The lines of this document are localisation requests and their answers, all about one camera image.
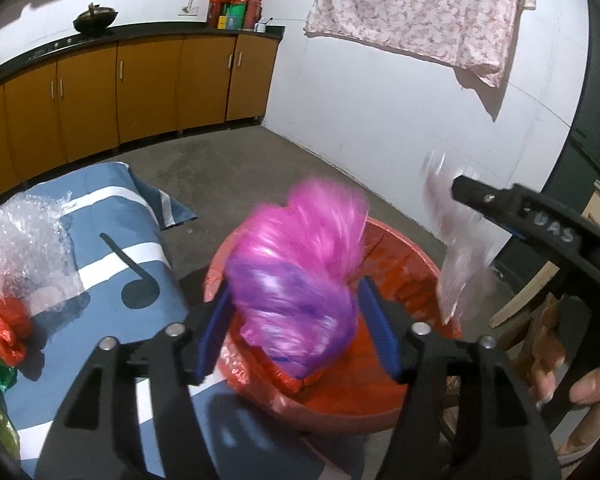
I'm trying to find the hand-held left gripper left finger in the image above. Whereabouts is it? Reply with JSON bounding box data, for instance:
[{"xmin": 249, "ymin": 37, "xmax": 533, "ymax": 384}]
[{"xmin": 32, "ymin": 280, "xmax": 235, "ymax": 480}]

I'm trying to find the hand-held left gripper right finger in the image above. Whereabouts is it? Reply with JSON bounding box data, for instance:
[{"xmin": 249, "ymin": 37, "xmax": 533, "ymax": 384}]
[{"xmin": 355, "ymin": 276, "xmax": 563, "ymax": 480}]

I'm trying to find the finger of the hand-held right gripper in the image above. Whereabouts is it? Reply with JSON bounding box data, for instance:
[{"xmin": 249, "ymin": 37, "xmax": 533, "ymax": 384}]
[{"xmin": 451, "ymin": 175, "xmax": 531, "ymax": 235}]

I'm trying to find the clear plastic bag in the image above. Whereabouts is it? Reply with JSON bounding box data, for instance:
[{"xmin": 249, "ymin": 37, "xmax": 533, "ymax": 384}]
[{"xmin": 421, "ymin": 150, "xmax": 499, "ymax": 326}]

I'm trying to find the red plastic basket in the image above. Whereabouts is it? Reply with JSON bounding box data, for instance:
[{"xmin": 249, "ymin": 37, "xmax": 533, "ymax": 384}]
[{"xmin": 204, "ymin": 217, "xmax": 463, "ymax": 433}]

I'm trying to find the pink purple plastic bag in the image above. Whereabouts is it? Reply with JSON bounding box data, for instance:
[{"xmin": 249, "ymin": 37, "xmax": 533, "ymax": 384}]
[{"xmin": 225, "ymin": 177, "xmax": 371, "ymax": 382}]

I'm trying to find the clear bubble wrap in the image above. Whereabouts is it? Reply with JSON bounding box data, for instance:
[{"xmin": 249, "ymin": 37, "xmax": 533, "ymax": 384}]
[{"xmin": 0, "ymin": 192, "xmax": 87, "ymax": 317}]

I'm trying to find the red plastic bag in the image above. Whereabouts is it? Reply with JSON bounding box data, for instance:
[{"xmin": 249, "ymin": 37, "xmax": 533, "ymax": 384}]
[{"xmin": 0, "ymin": 296, "xmax": 34, "ymax": 367}]

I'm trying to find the person's right hand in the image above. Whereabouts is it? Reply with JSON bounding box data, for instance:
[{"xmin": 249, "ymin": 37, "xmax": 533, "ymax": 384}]
[{"xmin": 528, "ymin": 300, "xmax": 600, "ymax": 463}]

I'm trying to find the wooden stool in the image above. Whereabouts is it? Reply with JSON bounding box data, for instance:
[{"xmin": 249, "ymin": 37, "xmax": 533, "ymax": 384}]
[{"xmin": 490, "ymin": 260, "xmax": 565, "ymax": 330}]

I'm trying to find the blue music note blanket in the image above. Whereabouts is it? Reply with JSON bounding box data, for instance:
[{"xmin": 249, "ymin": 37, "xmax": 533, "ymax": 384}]
[{"xmin": 0, "ymin": 161, "xmax": 365, "ymax": 480}]

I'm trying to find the pink floral hanging cloth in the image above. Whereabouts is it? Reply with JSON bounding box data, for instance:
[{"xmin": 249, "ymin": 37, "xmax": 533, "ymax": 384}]
[{"xmin": 304, "ymin": 0, "xmax": 537, "ymax": 122}]

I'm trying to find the orange lower kitchen cabinet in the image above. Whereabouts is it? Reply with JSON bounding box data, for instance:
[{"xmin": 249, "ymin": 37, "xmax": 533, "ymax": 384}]
[{"xmin": 0, "ymin": 32, "xmax": 283, "ymax": 208}]

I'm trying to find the black kitchen countertop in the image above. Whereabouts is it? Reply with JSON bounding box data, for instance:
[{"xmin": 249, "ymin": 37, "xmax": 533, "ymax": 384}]
[{"xmin": 0, "ymin": 24, "xmax": 285, "ymax": 94}]

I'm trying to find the green box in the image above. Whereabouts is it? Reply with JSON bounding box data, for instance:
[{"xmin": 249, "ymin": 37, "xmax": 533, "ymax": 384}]
[{"xmin": 223, "ymin": 2, "xmax": 246, "ymax": 30}]

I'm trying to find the black gas hob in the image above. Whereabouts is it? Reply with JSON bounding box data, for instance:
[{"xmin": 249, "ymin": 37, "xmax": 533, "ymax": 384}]
[{"xmin": 27, "ymin": 35, "xmax": 116, "ymax": 59}]

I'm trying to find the black wok with lid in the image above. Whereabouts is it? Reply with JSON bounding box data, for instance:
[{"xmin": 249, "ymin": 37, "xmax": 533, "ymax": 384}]
[{"xmin": 73, "ymin": 3, "xmax": 119, "ymax": 36}]

